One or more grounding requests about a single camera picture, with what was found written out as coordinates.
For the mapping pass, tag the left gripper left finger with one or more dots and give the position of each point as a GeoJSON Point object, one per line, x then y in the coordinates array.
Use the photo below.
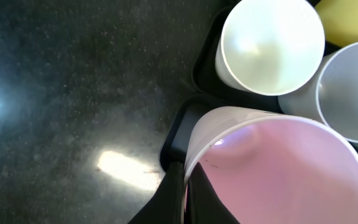
{"type": "Point", "coordinates": [166, 202]}

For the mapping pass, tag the yellow cup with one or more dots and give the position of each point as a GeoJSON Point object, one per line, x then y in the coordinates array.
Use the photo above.
{"type": "Point", "coordinates": [343, 21]}

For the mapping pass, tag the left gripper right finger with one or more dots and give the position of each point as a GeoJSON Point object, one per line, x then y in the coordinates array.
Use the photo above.
{"type": "Point", "coordinates": [204, 205]}

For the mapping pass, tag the black tray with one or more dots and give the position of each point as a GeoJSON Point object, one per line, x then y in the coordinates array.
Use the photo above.
{"type": "Point", "coordinates": [204, 77]}

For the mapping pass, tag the white cup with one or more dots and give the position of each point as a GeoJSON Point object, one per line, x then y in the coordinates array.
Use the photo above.
{"type": "Point", "coordinates": [272, 46]}

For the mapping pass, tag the pink cup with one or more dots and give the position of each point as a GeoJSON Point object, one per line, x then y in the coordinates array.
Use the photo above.
{"type": "Point", "coordinates": [275, 171]}

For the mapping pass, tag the grey cup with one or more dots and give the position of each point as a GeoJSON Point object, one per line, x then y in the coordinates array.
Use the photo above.
{"type": "Point", "coordinates": [353, 93]}

